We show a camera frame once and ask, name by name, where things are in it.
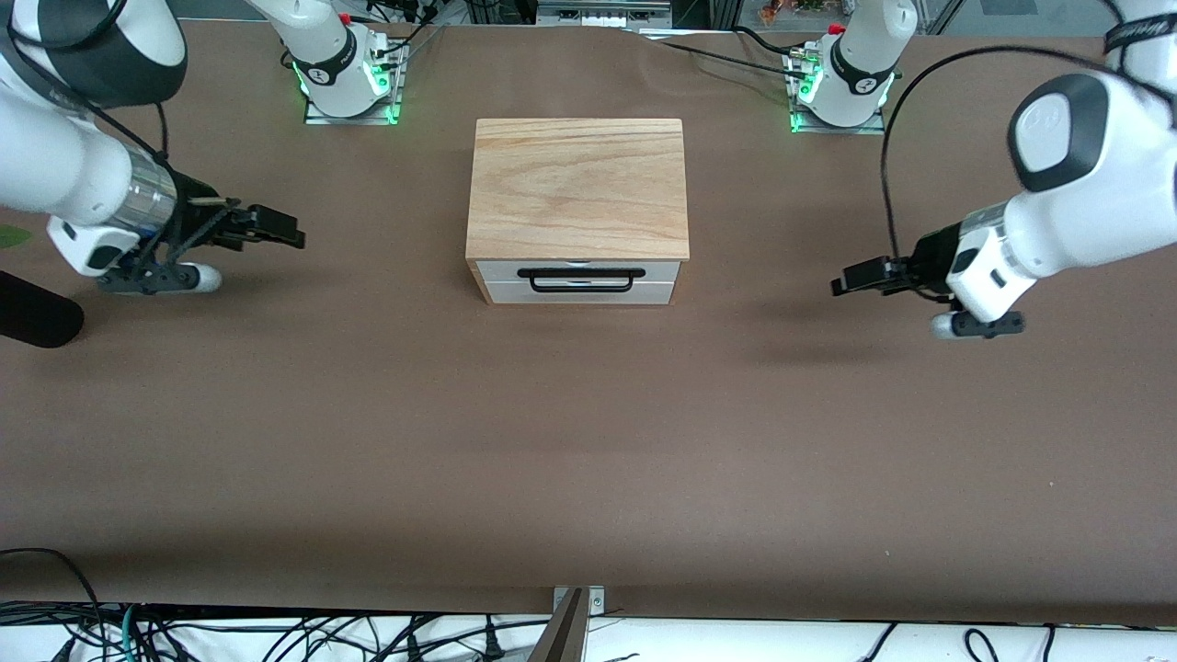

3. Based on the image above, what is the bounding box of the black table cable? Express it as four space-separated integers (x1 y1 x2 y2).
644 26 803 78

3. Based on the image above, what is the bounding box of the white-fronted wooden drawer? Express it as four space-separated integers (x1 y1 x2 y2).
475 260 682 285

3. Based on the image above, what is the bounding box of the black drawer handle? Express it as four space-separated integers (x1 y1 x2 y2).
518 268 645 294

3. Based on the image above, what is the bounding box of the wooden drawer cabinet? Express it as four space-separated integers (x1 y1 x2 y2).
465 118 691 307

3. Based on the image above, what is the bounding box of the black cylinder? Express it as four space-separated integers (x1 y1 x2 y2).
0 269 86 349

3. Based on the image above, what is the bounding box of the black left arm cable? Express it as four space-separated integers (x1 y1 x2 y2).
879 44 1177 264

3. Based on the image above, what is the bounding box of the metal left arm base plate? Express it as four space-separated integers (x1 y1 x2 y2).
784 46 889 136

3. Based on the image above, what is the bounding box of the small metal bracket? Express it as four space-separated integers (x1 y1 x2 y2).
552 586 607 616

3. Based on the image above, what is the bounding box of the grey power strip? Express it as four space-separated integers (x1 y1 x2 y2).
536 0 673 29

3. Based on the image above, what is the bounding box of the black looping cable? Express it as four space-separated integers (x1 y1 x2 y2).
0 547 113 662

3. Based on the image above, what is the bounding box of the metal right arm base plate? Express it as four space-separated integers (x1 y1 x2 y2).
303 39 407 126

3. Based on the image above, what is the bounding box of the grey camera post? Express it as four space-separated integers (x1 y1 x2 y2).
526 588 589 662

